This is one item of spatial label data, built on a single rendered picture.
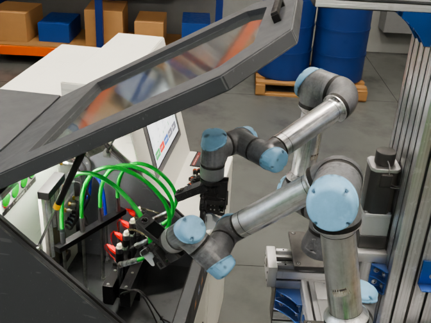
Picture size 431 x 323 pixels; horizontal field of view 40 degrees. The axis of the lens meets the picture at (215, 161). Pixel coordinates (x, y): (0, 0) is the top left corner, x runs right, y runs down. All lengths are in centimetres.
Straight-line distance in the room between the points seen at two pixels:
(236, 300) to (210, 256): 201
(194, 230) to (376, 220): 60
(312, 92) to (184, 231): 74
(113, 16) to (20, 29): 111
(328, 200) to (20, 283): 92
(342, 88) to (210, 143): 49
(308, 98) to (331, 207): 74
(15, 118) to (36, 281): 59
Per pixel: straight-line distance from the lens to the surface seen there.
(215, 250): 159
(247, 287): 368
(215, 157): 177
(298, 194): 156
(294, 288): 227
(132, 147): 226
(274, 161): 172
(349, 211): 137
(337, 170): 142
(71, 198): 237
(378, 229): 189
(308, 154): 213
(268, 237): 413
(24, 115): 212
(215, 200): 184
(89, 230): 219
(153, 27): 715
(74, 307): 180
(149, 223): 174
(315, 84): 203
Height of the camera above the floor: 232
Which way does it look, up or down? 27 degrees down
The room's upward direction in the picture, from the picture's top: 3 degrees clockwise
